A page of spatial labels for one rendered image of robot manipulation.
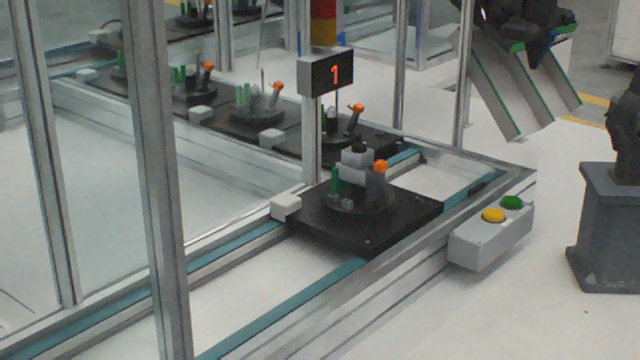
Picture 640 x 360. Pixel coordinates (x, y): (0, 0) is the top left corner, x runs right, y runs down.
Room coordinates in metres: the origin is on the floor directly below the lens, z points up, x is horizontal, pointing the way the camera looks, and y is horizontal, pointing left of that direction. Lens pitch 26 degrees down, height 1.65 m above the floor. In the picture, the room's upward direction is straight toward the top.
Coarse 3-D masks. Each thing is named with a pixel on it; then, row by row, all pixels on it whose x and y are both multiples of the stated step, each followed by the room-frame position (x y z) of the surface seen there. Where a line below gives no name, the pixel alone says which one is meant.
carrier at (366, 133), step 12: (336, 96) 1.72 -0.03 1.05; (336, 108) 1.72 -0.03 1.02; (324, 120) 1.73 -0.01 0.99; (336, 120) 1.65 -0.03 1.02; (348, 120) 1.78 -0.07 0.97; (324, 132) 1.61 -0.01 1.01; (336, 132) 1.65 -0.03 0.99; (360, 132) 1.65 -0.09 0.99; (372, 132) 1.70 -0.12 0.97; (384, 132) 1.70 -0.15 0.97; (324, 144) 1.60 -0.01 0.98; (336, 144) 1.59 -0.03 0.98; (348, 144) 1.60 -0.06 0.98; (372, 144) 1.63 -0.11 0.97; (384, 144) 1.63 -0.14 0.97; (324, 156) 1.56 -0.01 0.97; (336, 156) 1.56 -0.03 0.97; (324, 168) 1.52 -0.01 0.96
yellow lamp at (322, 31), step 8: (336, 16) 1.43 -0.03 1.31; (312, 24) 1.42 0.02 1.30; (320, 24) 1.41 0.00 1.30; (328, 24) 1.41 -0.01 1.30; (336, 24) 1.42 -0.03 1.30; (312, 32) 1.42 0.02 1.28; (320, 32) 1.41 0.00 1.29; (328, 32) 1.41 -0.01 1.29; (336, 32) 1.42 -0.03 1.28; (312, 40) 1.42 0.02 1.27; (320, 40) 1.41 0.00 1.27; (328, 40) 1.41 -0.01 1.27; (336, 40) 1.42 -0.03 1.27
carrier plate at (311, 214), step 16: (304, 192) 1.38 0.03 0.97; (320, 192) 1.38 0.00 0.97; (400, 192) 1.38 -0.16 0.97; (416, 192) 1.38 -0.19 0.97; (304, 208) 1.31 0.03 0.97; (320, 208) 1.31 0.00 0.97; (400, 208) 1.31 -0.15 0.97; (416, 208) 1.31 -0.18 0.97; (432, 208) 1.31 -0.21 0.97; (288, 224) 1.28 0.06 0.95; (304, 224) 1.25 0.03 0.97; (320, 224) 1.25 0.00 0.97; (336, 224) 1.25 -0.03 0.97; (352, 224) 1.25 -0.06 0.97; (368, 224) 1.25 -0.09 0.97; (384, 224) 1.25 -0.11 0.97; (400, 224) 1.25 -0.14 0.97; (416, 224) 1.27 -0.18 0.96; (336, 240) 1.21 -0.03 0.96; (352, 240) 1.19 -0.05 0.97; (368, 240) 1.19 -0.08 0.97; (384, 240) 1.19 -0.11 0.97; (368, 256) 1.16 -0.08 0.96
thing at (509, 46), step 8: (448, 0) 1.75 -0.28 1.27; (456, 0) 1.73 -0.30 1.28; (480, 0) 1.78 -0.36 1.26; (488, 0) 1.79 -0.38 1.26; (480, 8) 1.67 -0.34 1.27; (488, 8) 1.76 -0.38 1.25; (480, 16) 1.67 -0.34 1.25; (488, 16) 1.73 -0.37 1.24; (480, 24) 1.67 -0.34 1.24; (488, 24) 1.65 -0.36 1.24; (496, 24) 1.70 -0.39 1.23; (488, 32) 1.65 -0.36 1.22; (496, 32) 1.64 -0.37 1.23; (496, 40) 1.64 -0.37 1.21; (504, 40) 1.62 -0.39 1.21; (512, 40) 1.66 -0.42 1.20; (504, 48) 1.62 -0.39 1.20; (512, 48) 1.60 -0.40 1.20; (520, 48) 1.63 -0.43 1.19
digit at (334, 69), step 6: (330, 60) 1.41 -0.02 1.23; (336, 60) 1.42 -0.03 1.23; (330, 66) 1.41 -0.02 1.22; (336, 66) 1.42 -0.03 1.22; (330, 72) 1.41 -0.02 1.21; (336, 72) 1.42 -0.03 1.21; (330, 78) 1.41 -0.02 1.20; (336, 78) 1.42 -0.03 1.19; (330, 84) 1.41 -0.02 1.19; (336, 84) 1.42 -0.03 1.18
